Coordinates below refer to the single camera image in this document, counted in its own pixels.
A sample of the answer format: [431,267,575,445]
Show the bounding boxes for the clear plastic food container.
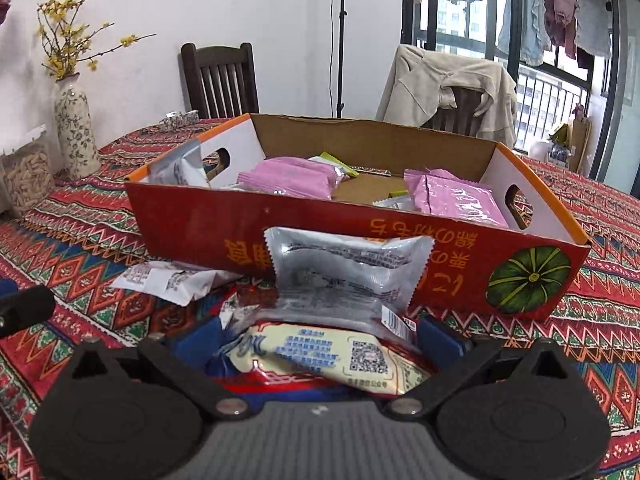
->
[0,124,57,219]

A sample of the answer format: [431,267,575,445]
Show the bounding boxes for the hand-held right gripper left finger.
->
[62,317,253,418]

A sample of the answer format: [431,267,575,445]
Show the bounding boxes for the pale hanging shirt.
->
[574,0,615,58]

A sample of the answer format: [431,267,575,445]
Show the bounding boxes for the pink snack packet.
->
[236,156,347,201]
[403,168,511,229]

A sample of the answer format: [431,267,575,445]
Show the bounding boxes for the floral ceramic vase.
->
[54,72,101,181]

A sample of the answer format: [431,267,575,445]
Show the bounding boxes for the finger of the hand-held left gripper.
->
[0,285,56,339]

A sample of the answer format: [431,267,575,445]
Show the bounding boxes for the wooden boards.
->
[567,117,593,173]

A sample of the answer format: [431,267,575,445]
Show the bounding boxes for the red cardboard box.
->
[124,112,592,322]

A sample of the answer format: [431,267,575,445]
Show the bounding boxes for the large silver white snack packet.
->
[263,226,436,333]

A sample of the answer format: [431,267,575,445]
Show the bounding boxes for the yellow flower branches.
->
[36,0,157,81]

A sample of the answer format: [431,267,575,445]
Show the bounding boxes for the black light stand with lamp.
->
[327,0,349,120]

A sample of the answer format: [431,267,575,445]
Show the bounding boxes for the dark wooden chair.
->
[180,41,260,120]
[422,87,488,138]

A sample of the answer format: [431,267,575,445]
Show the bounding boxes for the pink hanging garment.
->
[542,0,581,61]

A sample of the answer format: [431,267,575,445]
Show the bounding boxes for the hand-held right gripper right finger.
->
[385,316,576,421]

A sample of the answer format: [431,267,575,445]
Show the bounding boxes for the light blue hanging garment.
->
[496,0,551,68]

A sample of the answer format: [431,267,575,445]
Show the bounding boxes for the black balcony railing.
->
[415,35,591,153]

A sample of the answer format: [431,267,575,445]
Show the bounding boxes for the beige jacket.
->
[375,44,518,151]

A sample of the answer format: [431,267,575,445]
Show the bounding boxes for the black sliding door frame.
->
[400,0,636,181]

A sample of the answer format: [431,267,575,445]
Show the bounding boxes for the small floral patterned box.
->
[161,110,200,132]

